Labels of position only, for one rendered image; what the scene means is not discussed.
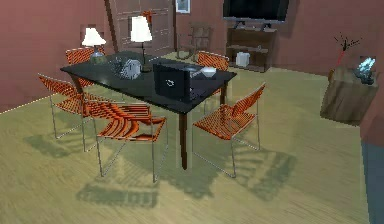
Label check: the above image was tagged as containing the orange slatted chair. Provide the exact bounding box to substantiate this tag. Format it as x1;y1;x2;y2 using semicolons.
65;46;106;88
191;82;267;179
37;73;101;153
79;99;169;184
195;50;231;98

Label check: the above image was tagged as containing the silver round table clock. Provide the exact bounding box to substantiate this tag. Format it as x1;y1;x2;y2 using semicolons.
119;58;142;80

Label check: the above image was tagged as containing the white shade glass base lamp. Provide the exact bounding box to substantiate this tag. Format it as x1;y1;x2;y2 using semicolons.
81;27;108;65

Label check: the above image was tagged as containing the white box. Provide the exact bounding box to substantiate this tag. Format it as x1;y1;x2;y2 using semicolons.
235;51;251;68

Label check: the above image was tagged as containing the black laptop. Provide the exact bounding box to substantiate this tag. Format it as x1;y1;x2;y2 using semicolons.
152;62;203;102

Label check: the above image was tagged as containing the brown wooden side table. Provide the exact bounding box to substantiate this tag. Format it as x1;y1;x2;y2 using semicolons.
319;65;380;127

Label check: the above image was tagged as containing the dark brown shelf unit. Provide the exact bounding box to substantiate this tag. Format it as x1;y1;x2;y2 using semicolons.
225;25;278;74

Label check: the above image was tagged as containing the black television set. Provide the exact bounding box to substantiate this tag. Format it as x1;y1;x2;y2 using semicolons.
222;0;290;24

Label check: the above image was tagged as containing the black twig red stem plant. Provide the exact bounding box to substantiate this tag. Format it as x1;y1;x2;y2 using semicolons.
333;32;363;68

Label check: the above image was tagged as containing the pale blue crystal ornament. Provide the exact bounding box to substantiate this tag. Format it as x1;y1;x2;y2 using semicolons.
353;57;377;86

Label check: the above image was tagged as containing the brown room door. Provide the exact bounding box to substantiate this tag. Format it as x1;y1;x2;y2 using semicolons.
104;0;178;56

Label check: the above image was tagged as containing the black dining table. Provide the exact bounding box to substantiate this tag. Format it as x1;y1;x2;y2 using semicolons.
60;50;238;171

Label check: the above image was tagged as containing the brown wooden rocking chair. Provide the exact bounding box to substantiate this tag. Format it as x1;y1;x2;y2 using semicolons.
176;21;212;62

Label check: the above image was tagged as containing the white shade thin stem lamp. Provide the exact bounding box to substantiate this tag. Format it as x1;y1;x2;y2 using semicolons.
129;15;154;73

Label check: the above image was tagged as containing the white bowl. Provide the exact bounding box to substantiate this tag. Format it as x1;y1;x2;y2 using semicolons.
200;66;218;79

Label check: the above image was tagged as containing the framed wall picture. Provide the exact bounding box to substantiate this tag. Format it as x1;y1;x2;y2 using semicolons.
175;0;191;15

